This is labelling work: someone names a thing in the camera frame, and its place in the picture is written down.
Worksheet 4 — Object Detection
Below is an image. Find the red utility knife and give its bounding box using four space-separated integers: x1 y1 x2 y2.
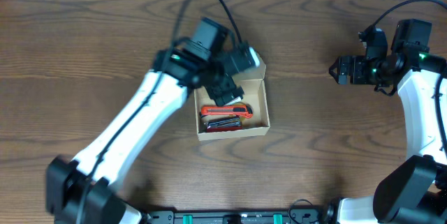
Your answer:
199 105 254 119

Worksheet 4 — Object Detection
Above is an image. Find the cardboard box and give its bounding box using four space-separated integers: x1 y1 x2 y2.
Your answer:
193 55 270 141

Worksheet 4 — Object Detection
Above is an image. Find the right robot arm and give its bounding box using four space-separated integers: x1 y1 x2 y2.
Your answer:
322 19 446 223

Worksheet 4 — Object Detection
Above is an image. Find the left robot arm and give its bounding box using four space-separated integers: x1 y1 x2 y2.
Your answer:
45 18 260 224

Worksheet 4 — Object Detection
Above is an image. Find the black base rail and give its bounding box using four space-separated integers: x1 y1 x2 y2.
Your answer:
141 207 332 224

